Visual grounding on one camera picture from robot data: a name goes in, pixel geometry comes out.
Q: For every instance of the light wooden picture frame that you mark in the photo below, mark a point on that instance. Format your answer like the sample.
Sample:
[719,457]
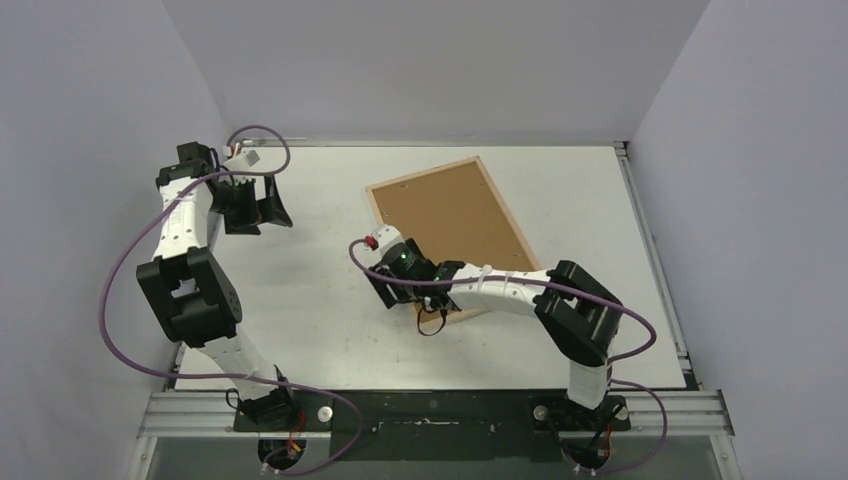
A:
[454,212]

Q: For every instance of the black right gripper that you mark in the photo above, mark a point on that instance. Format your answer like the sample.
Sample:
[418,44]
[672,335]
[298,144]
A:
[385,287]

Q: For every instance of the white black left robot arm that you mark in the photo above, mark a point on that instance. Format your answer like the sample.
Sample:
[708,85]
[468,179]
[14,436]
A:
[192,298]

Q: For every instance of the brown backing board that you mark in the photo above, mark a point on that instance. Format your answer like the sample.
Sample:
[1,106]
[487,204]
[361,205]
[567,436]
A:
[449,244]

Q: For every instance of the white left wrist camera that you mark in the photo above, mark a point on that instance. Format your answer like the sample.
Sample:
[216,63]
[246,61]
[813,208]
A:
[244,161]

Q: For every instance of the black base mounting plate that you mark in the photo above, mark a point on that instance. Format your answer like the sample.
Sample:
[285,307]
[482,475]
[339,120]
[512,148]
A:
[439,425]

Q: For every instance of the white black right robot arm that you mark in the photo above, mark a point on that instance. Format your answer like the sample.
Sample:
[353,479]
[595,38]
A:
[579,315]

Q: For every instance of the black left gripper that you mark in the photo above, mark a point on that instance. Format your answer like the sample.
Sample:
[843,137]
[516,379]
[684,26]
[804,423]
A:
[248,223]

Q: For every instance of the aluminium front rail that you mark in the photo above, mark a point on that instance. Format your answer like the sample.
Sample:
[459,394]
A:
[204,414]

